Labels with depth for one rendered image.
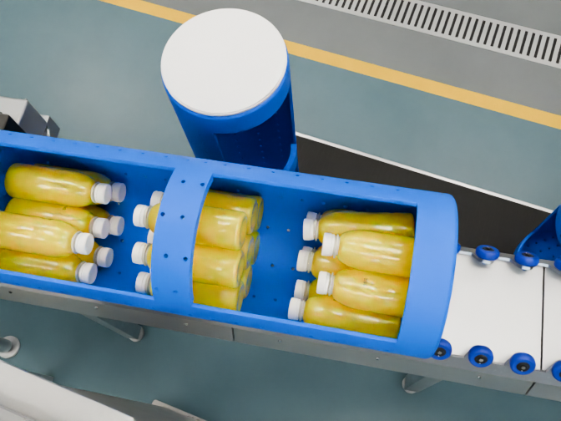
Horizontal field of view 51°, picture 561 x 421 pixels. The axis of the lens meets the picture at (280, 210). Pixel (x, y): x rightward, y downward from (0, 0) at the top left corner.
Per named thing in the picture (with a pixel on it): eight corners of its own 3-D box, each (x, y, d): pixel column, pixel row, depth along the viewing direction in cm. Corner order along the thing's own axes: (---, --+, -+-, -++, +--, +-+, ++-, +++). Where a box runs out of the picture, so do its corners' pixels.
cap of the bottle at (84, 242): (83, 251, 108) (93, 253, 108) (73, 255, 104) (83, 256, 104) (86, 230, 108) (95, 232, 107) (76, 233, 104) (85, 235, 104)
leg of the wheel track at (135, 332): (142, 342, 210) (73, 306, 152) (126, 340, 211) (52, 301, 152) (146, 327, 212) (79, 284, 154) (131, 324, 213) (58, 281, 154)
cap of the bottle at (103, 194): (92, 193, 108) (101, 194, 108) (100, 178, 110) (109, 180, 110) (97, 207, 111) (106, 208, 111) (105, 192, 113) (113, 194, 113)
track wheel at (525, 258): (540, 269, 112) (543, 259, 111) (516, 265, 113) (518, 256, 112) (534, 261, 116) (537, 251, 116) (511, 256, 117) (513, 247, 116)
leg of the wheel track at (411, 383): (418, 394, 197) (458, 376, 139) (401, 391, 198) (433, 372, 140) (420, 377, 199) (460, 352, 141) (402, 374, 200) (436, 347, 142)
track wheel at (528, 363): (539, 361, 105) (538, 353, 106) (513, 357, 105) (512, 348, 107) (533, 378, 107) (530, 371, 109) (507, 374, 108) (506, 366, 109)
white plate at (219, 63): (138, 88, 126) (138, 92, 127) (253, 132, 120) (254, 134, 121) (196, -8, 134) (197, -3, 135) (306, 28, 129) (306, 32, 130)
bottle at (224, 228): (235, 251, 97) (134, 235, 99) (244, 251, 104) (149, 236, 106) (242, 210, 97) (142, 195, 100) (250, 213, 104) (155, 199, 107)
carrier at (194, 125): (209, 228, 208) (281, 258, 202) (137, 93, 127) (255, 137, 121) (243, 161, 217) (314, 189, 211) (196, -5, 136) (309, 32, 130)
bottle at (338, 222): (410, 221, 108) (314, 219, 110) (414, 206, 101) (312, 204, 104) (411, 256, 105) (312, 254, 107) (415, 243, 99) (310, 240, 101)
